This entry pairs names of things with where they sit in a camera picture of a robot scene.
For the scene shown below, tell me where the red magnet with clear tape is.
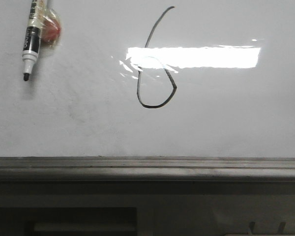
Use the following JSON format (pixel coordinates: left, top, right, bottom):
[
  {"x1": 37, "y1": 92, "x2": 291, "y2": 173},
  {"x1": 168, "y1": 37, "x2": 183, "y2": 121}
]
[{"x1": 41, "y1": 8, "x2": 62, "y2": 48}]

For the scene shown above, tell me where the white black whiteboard marker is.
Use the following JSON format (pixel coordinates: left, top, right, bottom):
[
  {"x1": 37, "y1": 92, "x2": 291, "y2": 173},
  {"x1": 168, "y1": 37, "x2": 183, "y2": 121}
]
[{"x1": 22, "y1": 0, "x2": 48, "y2": 81}]

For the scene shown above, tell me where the white whiteboard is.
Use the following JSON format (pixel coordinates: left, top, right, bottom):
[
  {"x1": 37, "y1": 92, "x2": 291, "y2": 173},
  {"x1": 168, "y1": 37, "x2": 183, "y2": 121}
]
[{"x1": 0, "y1": 0, "x2": 295, "y2": 158}]

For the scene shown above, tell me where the grey metal whiteboard frame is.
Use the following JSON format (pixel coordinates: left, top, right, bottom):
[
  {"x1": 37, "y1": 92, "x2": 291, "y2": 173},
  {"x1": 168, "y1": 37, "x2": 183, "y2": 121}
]
[{"x1": 0, "y1": 156, "x2": 295, "y2": 182}]

